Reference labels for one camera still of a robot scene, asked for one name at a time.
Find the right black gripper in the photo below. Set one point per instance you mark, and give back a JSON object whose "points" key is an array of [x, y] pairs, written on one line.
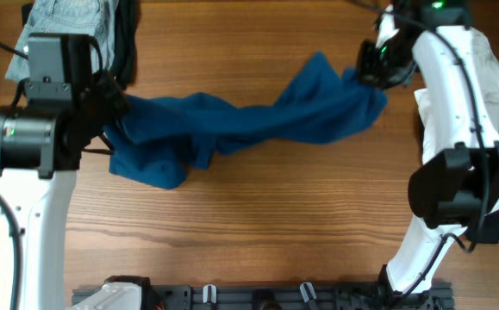
{"points": [[368, 74]]}

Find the white printed t-shirt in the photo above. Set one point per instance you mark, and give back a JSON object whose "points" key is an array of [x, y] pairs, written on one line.
{"points": [[445, 126]]}

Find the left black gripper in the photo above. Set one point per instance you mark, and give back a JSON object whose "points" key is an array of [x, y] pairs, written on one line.
{"points": [[119, 101]]}

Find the folded black garment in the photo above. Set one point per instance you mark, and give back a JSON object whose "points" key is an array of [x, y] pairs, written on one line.
{"points": [[126, 21]]}

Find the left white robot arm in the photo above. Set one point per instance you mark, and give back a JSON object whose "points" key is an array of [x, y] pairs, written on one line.
{"points": [[67, 100]]}

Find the folded light blue jeans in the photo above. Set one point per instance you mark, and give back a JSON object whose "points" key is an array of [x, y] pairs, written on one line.
{"points": [[93, 17]]}

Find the black mounting rail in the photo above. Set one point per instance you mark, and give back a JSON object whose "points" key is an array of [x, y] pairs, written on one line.
{"points": [[346, 296]]}

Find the blue t-shirt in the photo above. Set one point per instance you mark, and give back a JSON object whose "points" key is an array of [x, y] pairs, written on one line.
{"points": [[159, 138]]}

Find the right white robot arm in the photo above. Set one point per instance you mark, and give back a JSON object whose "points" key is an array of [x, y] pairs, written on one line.
{"points": [[456, 188]]}

